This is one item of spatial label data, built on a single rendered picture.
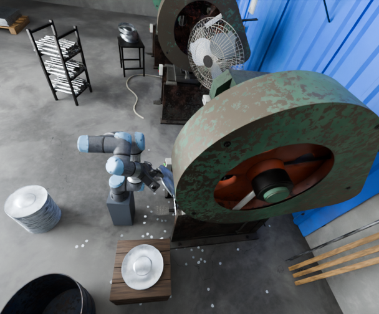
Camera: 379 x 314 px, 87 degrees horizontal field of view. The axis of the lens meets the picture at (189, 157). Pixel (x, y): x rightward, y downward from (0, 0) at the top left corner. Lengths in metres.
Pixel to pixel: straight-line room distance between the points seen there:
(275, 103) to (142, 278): 1.41
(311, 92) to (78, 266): 2.02
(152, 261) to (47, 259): 0.95
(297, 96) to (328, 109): 0.09
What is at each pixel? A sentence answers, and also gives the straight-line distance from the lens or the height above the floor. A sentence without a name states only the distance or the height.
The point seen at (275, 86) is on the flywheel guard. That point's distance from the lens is 0.68.
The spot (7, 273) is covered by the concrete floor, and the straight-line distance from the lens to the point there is 2.31.
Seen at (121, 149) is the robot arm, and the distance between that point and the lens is 0.91.
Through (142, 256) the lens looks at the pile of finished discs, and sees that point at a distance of 1.67.
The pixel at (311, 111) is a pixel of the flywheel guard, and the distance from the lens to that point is 0.65.
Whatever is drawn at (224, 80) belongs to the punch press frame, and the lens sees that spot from 1.19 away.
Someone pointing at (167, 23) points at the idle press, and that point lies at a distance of 2.28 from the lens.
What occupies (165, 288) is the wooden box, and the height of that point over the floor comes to 0.35.
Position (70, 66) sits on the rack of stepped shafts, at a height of 0.53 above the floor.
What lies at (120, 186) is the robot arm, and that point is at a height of 0.65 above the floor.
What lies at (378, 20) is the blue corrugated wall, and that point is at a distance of 2.19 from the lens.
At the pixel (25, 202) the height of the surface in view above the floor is 0.36.
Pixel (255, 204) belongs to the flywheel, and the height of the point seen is 1.04.
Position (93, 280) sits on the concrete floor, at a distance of 2.06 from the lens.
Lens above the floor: 1.98
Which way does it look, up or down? 48 degrees down
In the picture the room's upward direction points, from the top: 13 degrees clockwise
